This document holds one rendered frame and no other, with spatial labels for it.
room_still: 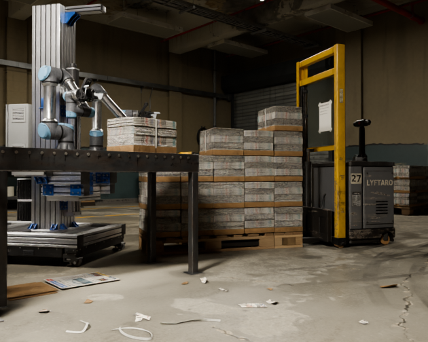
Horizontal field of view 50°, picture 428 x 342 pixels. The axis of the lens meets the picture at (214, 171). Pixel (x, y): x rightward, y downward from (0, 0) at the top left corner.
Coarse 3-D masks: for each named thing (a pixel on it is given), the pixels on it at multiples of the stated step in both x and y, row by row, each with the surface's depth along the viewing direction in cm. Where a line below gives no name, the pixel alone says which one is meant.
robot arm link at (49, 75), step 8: (40, 72) 337; (48, 72) 334; (56, 72) 339; (40, 80) 336; (48, 80) 335; (56, 80) 339; (48, 88) 336; (48, 96) 336; (48, 104) 336; (48, 112) 336; (48, 120) 335; (56, 120) 341; (40, 128) 336; (48, 128) 333; (56, 128) 339; (40, 136) 337; (48, 136) 335; (56, 136) 340
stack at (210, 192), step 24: (216, 168) 399; (240, 168) 406; (264, 168) 414; (144, 192) 391; (168, 192) 385; (216, 192) 397; (240, 192) 404; (264, 192) 413; (144, 216) 389; (168, 216) 384; (216, 216) 397; (240, 216) 405; (264, 216) 412; (144, 240) 390; (168, 240) 383; (216, 240) 397; (264, 240) 412
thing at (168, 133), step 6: (162, 120) 310; (162, 126) 309; (168, 126) 314; (174, 126) 318; (162, 132) 310; (168, 132) 314; (174, 132) 318; (162, 138) 311; (168, 138) 315; (174, 138) 318; (162, 144) 310; (168, 144) 315; (174, 144) 318
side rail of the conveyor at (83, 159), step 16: (0, 160) 228; (16, 160) 234; (32, 160) 239; (48, 160) 244; (64, 160) 250; (80, 160) 256; (96, 160) 263; (112, 160) 269; (128, 160) 276; (144, 160) 284; (160, 160) 292; (176, 160) 300; (192, 160) 309
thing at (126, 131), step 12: (108, 120) 309; (120, 120) 300; (132, 120) 292; (144, 120) 298; (108, 132) 310; (120, 132) 301; (132, 132) 293; (144, 132) 298; (108, 144) 310; (120, 144) 301; (132, 144) 292; (144, 144) 298
